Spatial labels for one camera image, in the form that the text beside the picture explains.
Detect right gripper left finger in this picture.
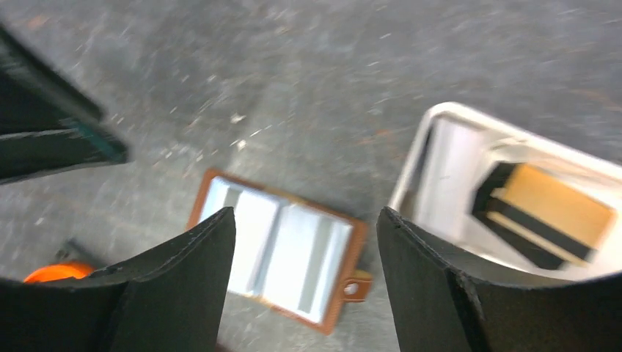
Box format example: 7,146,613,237
1,207,236,351

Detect orange plastic loop toy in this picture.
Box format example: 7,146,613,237
23,261,95,283

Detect cards in tray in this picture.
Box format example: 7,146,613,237
414,117,486,243

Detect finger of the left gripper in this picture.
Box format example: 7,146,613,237
1,26,129,184

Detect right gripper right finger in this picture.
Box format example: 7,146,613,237
376,208,621,351

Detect white plastic tray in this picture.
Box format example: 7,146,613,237
389,102,621,282

